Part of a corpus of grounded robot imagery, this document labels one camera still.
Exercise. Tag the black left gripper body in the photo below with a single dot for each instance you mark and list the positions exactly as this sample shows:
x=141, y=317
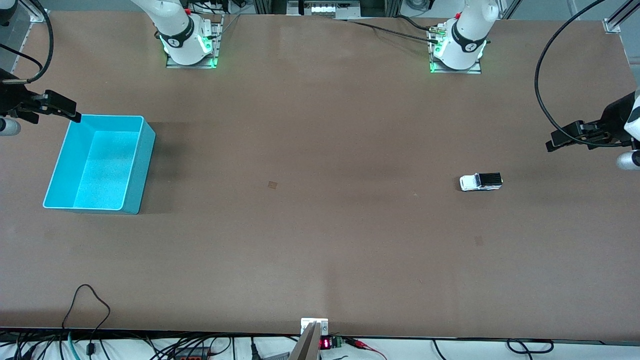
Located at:
x=616, y=118

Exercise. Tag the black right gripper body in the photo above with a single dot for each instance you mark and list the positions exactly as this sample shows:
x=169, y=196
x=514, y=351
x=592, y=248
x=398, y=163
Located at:
x=12, y=99

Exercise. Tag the white jeep toy black roof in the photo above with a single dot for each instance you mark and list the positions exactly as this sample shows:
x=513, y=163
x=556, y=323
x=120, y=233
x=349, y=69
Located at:
x=479, y=183

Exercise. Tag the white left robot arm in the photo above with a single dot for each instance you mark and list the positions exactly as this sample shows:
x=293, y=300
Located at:
x=465, y=40

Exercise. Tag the turquoise plastic bin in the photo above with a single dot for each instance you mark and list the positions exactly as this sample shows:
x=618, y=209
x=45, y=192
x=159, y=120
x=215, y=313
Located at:
x=100, y=170

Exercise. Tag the power strip with red switches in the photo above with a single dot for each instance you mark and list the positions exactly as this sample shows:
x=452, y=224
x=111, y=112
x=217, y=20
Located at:
x=192, y=355

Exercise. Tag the grey equipment box with lights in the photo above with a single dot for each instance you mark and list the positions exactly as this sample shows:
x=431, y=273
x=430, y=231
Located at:
x=324, y=9

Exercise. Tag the red digit display module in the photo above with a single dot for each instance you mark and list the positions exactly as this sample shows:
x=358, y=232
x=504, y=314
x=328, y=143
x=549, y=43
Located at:
x=325, y=343

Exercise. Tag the aluminium corner profile bracket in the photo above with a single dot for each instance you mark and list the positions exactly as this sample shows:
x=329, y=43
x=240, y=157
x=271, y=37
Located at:
x=40, y=16
x=612, y=26

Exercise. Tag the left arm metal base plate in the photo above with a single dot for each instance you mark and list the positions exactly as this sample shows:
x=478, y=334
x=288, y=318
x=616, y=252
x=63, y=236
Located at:
x=457, y=71

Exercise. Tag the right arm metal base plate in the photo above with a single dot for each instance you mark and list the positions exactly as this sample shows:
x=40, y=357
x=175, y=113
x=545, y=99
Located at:
x=218, y=40

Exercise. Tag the aluminium camera mount bar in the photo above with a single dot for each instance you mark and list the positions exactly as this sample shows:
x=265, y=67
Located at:
x=306, y=345

